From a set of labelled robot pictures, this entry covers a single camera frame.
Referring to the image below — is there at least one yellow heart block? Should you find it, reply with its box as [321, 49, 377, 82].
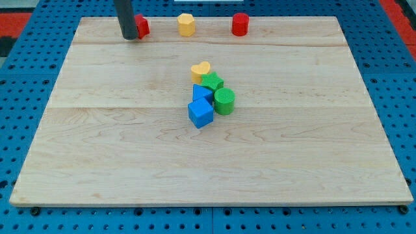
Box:
[190, 61, 211, 85]

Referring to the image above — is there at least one blue cube block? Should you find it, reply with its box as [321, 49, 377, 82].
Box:
[188, 98, 214, 129]

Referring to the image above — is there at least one green cylinder block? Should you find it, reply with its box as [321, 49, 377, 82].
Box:
[214, 88, 235, 115]

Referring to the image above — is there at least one blue triangle block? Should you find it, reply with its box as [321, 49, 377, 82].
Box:
[192, 84, 214, 105]

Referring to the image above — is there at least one green star block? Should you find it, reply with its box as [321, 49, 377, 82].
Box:
[200, 72, 224, 92]

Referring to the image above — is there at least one light wooden board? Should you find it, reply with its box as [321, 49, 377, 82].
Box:
[10, 17, 413, 207]

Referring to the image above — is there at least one yellow hexagon block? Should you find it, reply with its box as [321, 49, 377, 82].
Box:
[177, 13, 196, 37]

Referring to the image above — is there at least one red cylinder block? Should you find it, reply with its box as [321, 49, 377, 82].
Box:
[231, 12, 250, 36]

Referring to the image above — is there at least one red block behind rod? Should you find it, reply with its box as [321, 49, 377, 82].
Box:
[134, 14, 150, 39]

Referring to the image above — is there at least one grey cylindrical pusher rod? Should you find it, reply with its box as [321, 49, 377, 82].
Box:
[113, 0, 138, 40]

